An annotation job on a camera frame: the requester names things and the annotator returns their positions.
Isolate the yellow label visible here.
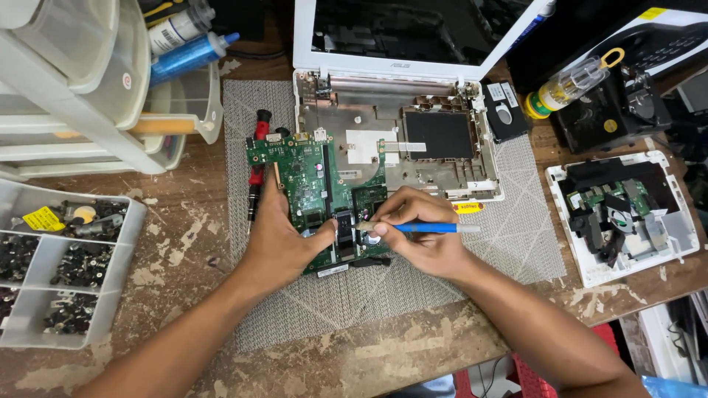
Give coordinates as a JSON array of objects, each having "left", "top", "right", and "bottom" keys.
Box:
[{"left": 22, "top": 206, "right": 66, "bottom": 233}]

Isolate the blue plastic bag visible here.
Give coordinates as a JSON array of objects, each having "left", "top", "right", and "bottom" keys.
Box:
[{"left": 641, "top": 375, "right": 708, "bottom": 398}]

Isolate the blue tube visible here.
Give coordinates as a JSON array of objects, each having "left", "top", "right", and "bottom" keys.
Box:
[{"left": 149, "top": 32, "right": 241, "bottom": 87}]

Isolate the green laptop motherboard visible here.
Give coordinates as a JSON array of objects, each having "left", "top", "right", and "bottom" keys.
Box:
[{"left": 246, "top": 129, "right": 392, "bottom": 275}]

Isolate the clear compartment box of screws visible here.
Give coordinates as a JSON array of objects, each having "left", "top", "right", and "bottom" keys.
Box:
[{"left": 0, "top": 178, "right": 148, "bottom": 350}]

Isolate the white laptop cover with parts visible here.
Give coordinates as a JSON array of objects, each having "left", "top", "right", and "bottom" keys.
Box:
[{"left": 544, "top": 150, "right": 701, "bottom": 289}]

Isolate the yellow black tool handle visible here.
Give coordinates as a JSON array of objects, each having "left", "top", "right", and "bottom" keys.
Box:
[{"left": 141, "top": 0, "right": 190, "bottom": 26}]

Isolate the person's right hand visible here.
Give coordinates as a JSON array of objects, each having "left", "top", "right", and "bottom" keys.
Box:
[{"left": 368, "top": 186, "right": 478, "bottom": 279}]

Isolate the white labelled syringe tube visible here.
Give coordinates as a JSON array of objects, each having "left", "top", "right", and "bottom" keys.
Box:
[{"left": 147, "top": 2, "right": 217, "bottom": 56}]

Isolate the red black screwdriver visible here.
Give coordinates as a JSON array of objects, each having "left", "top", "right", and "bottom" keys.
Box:
[{"left": 247, "top": 109, "right": 273, "bottom": 234}]

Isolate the black cable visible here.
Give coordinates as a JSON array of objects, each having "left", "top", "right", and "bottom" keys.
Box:
[{"left": 226, "top": 46, "right": 286, "bottom": 61}]

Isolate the translucent plastic drawer organizer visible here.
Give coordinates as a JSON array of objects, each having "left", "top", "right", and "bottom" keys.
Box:
[{"left": 0, "top": 0, "right": 225, "bottom": 181}]

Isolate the black hard drive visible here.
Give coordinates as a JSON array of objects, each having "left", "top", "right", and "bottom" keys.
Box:
[{"left": 482, "top": 80, "right": 530, "bottom": 144}]

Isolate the person's left hand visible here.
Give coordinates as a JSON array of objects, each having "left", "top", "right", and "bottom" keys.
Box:
[{"left": 237, "top": 175, "right": 339, "bottom": 291}]

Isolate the red plastic stool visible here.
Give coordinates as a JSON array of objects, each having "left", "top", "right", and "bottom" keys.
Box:
[{"left": 452, "top": 323, "right": 621, "bottom": 398}]

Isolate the white opened laptop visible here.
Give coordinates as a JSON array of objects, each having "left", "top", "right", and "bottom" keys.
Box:
[{"left": 291, "top": 0, "right": 557, "bottom": 203}]

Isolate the grey woven work mat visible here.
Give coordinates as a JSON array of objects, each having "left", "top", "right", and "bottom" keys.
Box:
[{"left": 221, "top": 79, "right": 568, "bottom": 355}]

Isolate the clear bottle with yellow cap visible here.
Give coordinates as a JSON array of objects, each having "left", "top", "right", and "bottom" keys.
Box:
[{"left": 524, "top": 48, "right": 626, "bottom": 120}]

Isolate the blue handled precision knife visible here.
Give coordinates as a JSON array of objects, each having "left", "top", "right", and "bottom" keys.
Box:
[{"left": 351, "top": 221, "right": 482, "bottom": 234}]

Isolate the black device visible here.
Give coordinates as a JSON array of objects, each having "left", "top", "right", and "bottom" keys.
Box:
[{"left": 552, "top": 65, "right": 673, "bottom": 156}]

